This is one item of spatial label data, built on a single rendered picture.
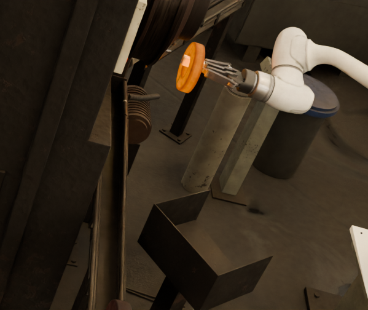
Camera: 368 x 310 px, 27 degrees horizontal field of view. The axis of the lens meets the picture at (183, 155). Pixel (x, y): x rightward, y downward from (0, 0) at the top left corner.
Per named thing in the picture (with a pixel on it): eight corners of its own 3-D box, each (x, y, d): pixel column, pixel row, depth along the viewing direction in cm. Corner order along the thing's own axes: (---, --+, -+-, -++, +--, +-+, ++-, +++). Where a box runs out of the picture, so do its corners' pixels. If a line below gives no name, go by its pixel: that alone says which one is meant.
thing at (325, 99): (245, 174, 357) (283, 99, 334) (236, 135, 383) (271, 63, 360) (306, 190, 366) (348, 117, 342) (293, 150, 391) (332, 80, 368)
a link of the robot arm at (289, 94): (258, 109, 247) (262, 74, 253) (300, 123, 252) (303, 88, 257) (274, 96, 238) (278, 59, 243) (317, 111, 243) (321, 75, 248)
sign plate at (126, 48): (112, 72, 171) (138, 0, 162) (112, 19, 192) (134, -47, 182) (123, 74, 172) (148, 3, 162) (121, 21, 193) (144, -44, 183)
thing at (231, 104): (182, 191, 329) (227, 92, 301) (179, 174, 339) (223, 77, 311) (207, 197, 332) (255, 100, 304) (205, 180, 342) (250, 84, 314)
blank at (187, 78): (196, 61, 227) (206, 64, 228) (194, 32, 239) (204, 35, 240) (176, 99, 237) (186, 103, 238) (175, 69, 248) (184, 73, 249)
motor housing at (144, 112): (77, 226, 289) (120, 111, 260) (79, 189, 306) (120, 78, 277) (111, 233, 292) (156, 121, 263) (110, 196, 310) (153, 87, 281)
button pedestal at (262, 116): (212, 202, 331) (271, 84, 298) (207, 168, 350) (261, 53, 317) (246, 210, 335) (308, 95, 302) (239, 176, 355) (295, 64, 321)
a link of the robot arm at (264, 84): (258, 92, 251) (242, 87, 249) (271, 69, 246) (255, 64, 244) (263, 107, 244) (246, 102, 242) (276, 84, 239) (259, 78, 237)
